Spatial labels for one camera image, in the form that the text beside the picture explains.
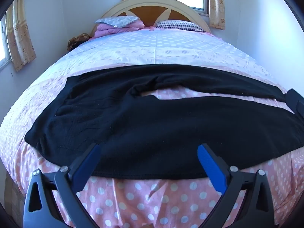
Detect cream and wood arched headboard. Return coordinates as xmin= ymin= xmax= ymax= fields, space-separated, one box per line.
xmin=90 ymin=0 xmax=212 ymax=34

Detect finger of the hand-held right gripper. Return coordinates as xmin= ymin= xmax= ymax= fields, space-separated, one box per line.
xmin=286 ymin=88 xmax=304 ymax=122

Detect black pants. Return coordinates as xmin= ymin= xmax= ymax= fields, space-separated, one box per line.
xmin=24 ymin=64 xmax=304 ymax=180

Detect striped pillow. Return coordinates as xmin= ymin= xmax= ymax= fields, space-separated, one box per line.
xmin=155 ymin=20 xmax=206 ymax=33

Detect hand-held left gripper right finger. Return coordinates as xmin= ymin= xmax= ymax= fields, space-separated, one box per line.
xmin=197 ymin=143 xmax=279 ymax=228

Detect pink folded blanket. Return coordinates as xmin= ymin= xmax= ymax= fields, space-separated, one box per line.
xmin=94 ymin=19 xmax=145 ymax=38

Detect bed with pink dotted sheet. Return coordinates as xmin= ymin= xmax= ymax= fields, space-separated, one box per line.
xmin=0 ymin=26 xmax=304 ymax=228

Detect side window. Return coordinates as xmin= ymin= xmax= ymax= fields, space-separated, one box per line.
xmin=0 ymin=12 xmax=13 ymax=70

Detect grey dotted pillow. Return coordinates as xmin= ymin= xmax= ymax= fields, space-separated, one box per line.
xmin=95 ymin=16 xmax=139 ymax=28

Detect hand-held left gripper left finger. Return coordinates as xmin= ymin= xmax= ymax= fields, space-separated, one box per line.
xmin=23 ymin=143 xmax=102 ymax=228

